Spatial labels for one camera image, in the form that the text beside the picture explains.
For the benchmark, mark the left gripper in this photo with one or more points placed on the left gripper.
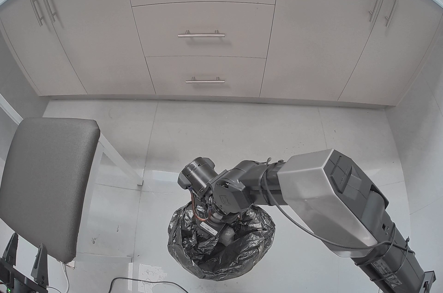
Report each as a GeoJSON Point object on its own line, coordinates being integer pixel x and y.
{"type": "Point", "coordinates": [218, 222]}

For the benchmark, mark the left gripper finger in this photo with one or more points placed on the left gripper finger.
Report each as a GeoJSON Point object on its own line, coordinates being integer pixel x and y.
{"type": "Point", "coordinates": [39, 267]}
{"type": "Point", "coordinates": [10, 252]}

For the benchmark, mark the black plastic bag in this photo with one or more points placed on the black plastic bag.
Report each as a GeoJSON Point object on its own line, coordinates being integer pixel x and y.
{"type": "Point", "coordinates": [242, 250]}

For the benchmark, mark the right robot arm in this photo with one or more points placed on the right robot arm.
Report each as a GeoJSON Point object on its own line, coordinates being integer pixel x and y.
{"type": "Point", "coordinates": [318, 187]}

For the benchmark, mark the beige cabinet with drawers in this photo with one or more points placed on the beige cabinet with drawers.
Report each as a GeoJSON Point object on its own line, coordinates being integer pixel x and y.
{"type": "Point", "coordinates": [207, 25]}

